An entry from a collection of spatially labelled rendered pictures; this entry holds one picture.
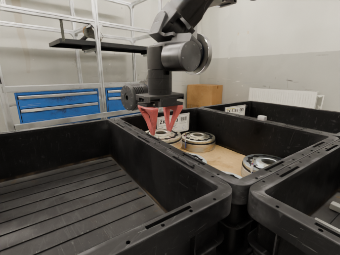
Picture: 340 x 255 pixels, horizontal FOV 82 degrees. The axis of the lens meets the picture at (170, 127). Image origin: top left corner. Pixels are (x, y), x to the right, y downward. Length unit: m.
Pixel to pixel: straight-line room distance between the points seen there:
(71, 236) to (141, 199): 0.12
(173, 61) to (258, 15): 3.69
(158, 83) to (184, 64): 0.09
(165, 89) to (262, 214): 0.32
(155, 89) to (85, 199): 0.26
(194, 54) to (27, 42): 2.71
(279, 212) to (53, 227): 0.30
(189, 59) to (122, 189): 0.28
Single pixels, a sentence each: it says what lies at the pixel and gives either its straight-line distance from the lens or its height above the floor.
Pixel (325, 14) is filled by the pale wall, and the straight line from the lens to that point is 3.71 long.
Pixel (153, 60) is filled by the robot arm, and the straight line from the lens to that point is 0.45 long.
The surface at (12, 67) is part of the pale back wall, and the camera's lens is 2.97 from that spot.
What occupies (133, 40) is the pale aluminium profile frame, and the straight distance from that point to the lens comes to 3.25.
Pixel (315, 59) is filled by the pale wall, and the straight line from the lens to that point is 3.64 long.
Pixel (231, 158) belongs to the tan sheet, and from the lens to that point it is 0.55.
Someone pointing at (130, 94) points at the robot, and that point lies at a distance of 1.31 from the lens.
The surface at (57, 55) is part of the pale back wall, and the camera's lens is 3.06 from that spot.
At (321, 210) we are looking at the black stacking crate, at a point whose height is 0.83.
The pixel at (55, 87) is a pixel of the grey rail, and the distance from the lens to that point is 2.14.
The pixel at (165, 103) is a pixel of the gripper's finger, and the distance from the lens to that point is 0.45.
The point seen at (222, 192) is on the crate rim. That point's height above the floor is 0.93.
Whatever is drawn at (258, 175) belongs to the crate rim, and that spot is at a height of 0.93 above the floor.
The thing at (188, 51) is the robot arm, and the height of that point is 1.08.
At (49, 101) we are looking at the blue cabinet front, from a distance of 2.16.
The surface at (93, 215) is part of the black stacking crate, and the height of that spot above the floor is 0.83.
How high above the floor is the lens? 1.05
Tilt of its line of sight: 16 degrees down
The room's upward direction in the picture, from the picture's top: straight up
